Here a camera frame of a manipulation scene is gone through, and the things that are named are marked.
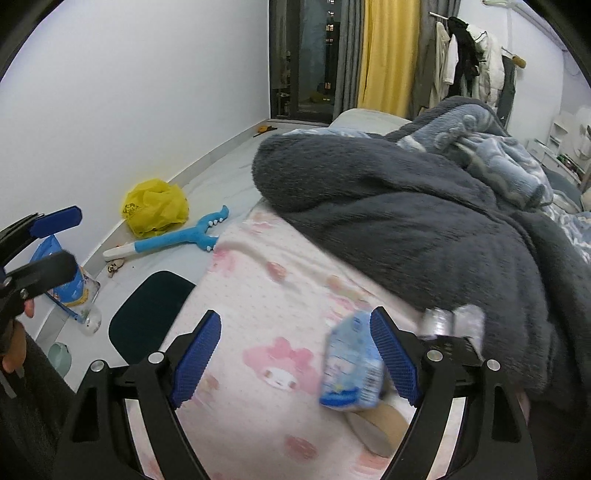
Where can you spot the pale green cup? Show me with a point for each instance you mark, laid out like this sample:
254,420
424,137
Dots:
60,360

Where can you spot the beige hanging jacket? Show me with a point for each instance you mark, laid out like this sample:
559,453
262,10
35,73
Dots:
441,64

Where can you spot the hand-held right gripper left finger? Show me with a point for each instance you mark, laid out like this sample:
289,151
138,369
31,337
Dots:
196,364

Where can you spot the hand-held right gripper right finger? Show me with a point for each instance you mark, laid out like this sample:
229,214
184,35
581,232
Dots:
397,360

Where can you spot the yellow curtain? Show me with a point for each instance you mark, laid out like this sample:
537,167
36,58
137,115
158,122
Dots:
390,55

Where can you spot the white shelf unit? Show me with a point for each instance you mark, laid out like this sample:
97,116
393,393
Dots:
561,138

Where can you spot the person's left hand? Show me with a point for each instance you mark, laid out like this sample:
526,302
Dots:
13,353

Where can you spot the dark grey fleece blanket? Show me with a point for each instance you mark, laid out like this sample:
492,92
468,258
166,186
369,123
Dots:
392,221

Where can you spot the blue printed packet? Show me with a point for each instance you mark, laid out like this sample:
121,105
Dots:
346,364

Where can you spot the dark teal chair seat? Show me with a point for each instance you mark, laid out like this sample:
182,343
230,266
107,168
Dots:
143,314

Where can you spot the pink printed bed sheet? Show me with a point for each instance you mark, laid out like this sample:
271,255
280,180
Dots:
258,300

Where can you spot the white mattress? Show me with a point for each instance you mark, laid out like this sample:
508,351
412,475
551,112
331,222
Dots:
369,120

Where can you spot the grey hanging garment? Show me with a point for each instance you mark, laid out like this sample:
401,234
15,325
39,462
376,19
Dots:
508,92

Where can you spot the blue printed plastic bag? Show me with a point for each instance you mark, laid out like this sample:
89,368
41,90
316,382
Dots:
69,281

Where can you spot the black hanging garment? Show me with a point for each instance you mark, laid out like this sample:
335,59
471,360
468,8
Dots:
464,50

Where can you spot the yellow plastic bag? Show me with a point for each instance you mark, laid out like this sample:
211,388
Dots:
154,207

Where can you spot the grey curtain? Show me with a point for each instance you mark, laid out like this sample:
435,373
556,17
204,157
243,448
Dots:
351,60

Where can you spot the light blue printed duvet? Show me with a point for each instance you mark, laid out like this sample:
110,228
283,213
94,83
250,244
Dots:
572,230

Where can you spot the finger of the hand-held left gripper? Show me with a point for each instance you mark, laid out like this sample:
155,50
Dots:
55,221
44,274

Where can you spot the blue plush toy stick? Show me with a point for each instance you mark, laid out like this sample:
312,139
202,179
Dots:
161,240

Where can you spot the blue grey patterned blanket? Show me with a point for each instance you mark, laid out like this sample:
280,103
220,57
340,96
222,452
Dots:
503,157

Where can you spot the small yellow floor item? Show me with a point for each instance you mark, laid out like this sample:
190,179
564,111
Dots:
263,129

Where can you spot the dark glass door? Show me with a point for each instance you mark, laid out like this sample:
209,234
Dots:
304,55

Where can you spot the person's left forearm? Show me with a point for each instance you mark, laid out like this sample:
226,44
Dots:
32,415

